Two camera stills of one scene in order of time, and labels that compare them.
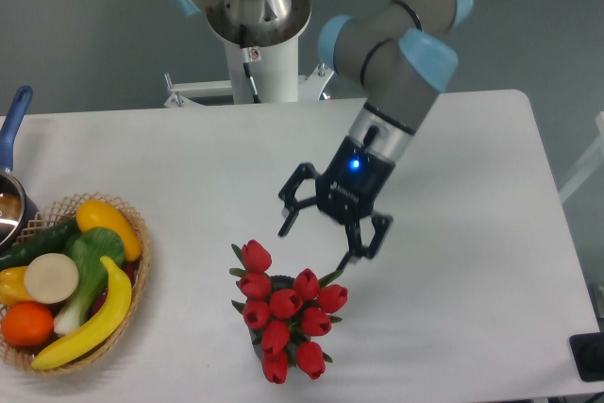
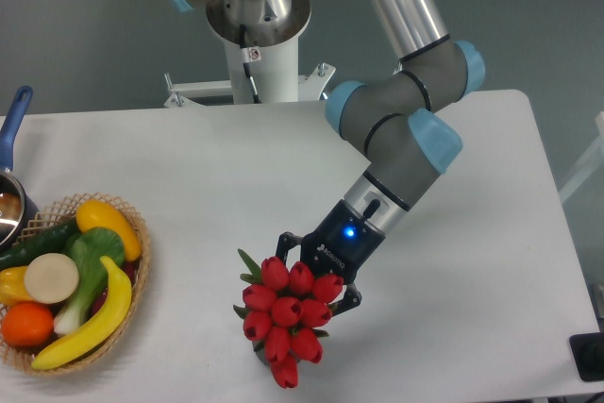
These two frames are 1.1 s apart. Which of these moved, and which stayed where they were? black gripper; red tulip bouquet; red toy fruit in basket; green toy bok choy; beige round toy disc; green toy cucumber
Moved: black gripper; red tulip bouquet
Stayed: green toy cucumber; green toy bok choy; beige round toy disc; red toy fruit in basket
